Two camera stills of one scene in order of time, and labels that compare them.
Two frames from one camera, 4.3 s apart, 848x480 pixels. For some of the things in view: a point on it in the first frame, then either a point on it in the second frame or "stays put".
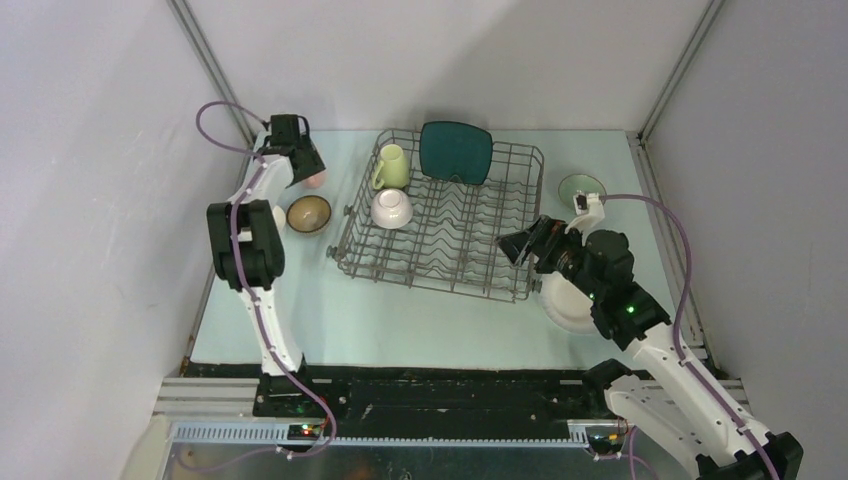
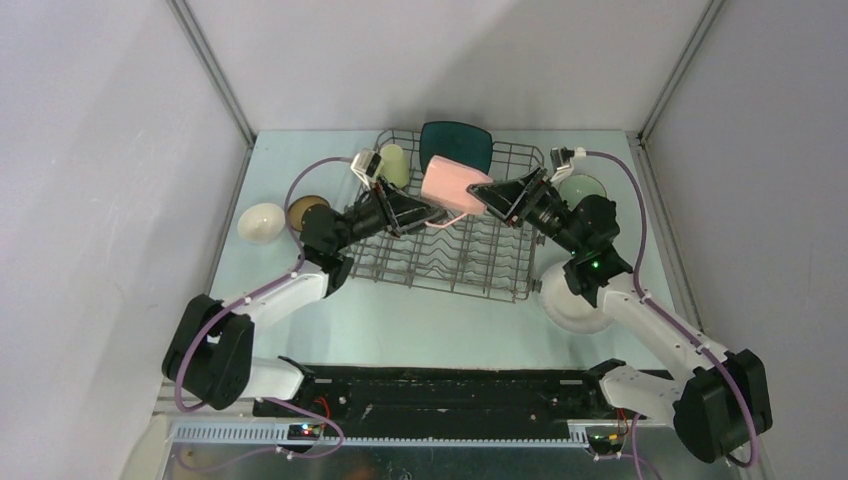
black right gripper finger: x=546 y=231 to x=543 y=192
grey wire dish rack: x=450 y=241 stays put
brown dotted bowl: x=308 y=213 stays put
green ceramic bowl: x=571 y=184 stays put
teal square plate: x=449 y=148 stays put
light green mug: x=395 y=168 stays put
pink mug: x=316 y=180 to x=444 y=184
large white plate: x=566 y=305 stays put
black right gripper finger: x=516 y=245 to x=502 y=197
